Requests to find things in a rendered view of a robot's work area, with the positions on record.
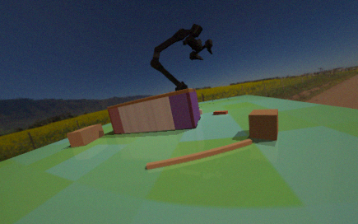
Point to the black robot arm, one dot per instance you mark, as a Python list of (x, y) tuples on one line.
[(178, 36)]

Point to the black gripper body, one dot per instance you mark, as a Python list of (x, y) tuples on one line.
[(198, 48)]

